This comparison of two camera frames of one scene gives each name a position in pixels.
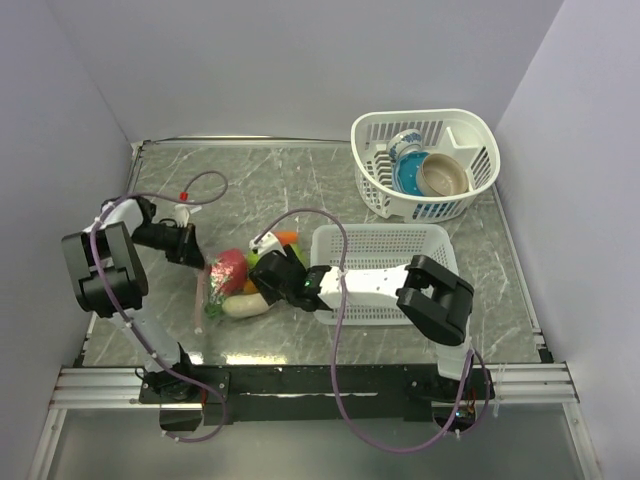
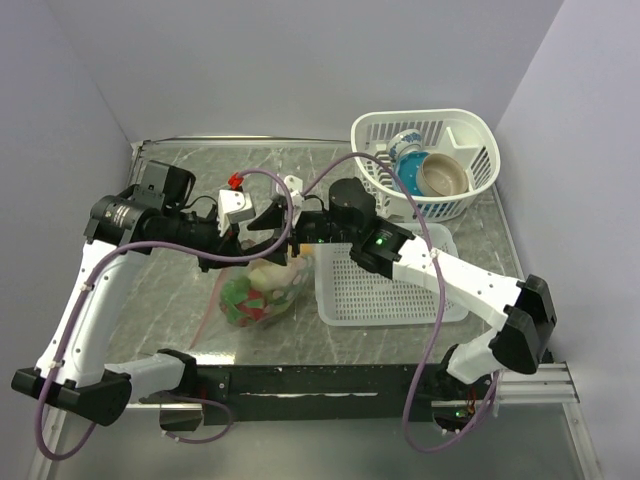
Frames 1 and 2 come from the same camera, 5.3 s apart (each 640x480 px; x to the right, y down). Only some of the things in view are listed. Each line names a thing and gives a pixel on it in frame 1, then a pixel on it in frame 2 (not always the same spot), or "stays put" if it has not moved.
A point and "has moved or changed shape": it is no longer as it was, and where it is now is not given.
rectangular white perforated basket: (373, 245) stays put
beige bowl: (440, 175) stays put
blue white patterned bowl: (404, 142) stays put
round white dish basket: (424, 165) stays put
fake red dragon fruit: (227, 274) has moved or changed shape
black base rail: (306, 393) stays put
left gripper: (187, 250) -> (228, 243)
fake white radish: (244, 305) has moved or changed shape
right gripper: (264, 290) -> (271, 219)
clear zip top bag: (225, 288) has moved or changed shape
